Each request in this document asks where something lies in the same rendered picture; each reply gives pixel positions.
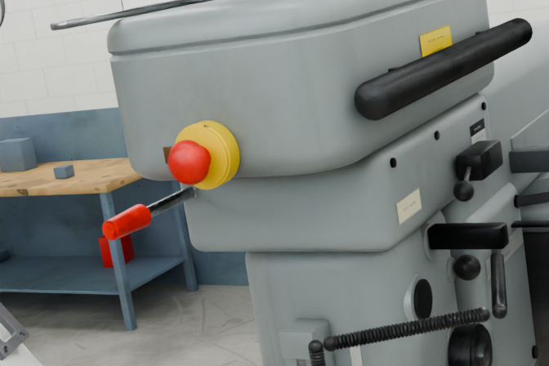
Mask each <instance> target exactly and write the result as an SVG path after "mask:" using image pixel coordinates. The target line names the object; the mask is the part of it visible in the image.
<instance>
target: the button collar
mask: <svg viewBox="0 0 549 366"><path fill-rule="evenodd" d="M183 140H191V141H195V142H197V143H198V144H199V145H201V146H203V147H205V148H206V149H207V150H208V152H209V154H210V155H211V163H210V165H209V171H208V174H207V176H206V178H205V179H204V180H203V181H201V182H200V183H198V184H196V185H194V186H195V187H197V188H200V189H203V190H210V189H213V188H216V187H217V186H219V185H222V184H224V183H226V182H227V181H229V180H230V179H231V178H232V177H233V176H234V175H235V173H236V172H237V170H238V167H239V147H238V144H237V142H236V140H235V138H234V136H233V135H232V134H231V132H230V131H229V130H228V129H227V128H226V127H224V126H223V125H221V124H220V123H217V122H214V121H210V120H205V121H201V122H198V123H195V124H192V125H190V126H188V127H186V128H184V129H183V130H182V131H181V132H180V133H179V135H178V137H177V138H176V141H175V144H176V143H177V142H179V141H183Z"/></svg>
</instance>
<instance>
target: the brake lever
mask: <svg viewBox="0 0 549 366"><path fill-rule="evenodd" d="M193 197H194V198H196V197H197V193H196V188H195V186H189V187H187V188H185V189H183V190H180V191H178V192H176V193H175V194H172V195H169V196H167V197H166V198H164V199H161V200H159V201H158V202H155V203H152V204H150V205H149V206H147V207H146V206H145V205H143V204H137V205H135V206H133V207H131V208H129V209H128V210H126V211H124V212H121V213H119V214H118V215H117V216H114V217H112V218H111V219H109V220H107V221H105V222H104V223H103V225H102V232H103V234H104V236H105V237H106V238H107V239H108V240H115V239H118V238H121V237H123V236H125V235H127V234H130V233H132V232H135V231H137V230H140V229H142V228H145V227H146V226H148V225H149V224H150V222H151V217H153V216H156V215H158V214H159V213H161V212H164V211H167V210H168V209H170V208H173V207H175V206H176V205H178V204H180V203H183V202H185V201H186V200H188V199H191V198H193Z"/></svg>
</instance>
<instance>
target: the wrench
mask: <svg viewBox="0 0 549 366"><path fill-rule="evenodd" d="M208 1H212V0H171V1H168V2H159V3H154V4H150V5H145V6H141V7H133V8H128V9H123V10H119V11H111V12H106V13H102V14H97V15H93V16H84V17H80V18H76V19H71V20H64V21H60V22H55V23H51V24H50V27H51V30H53V31H55V30H61V29H70V28H74V27H78V26H84V25H91V24H95V23H100V22H104V21H108V20H116V19H120V18H124V17H129V16H136V15H140V14H145V13H149V12H153V11H161V10H165V9H169V8H173V7H181V6H185V5H190V4H195V3H200V2H208Z"/></svg>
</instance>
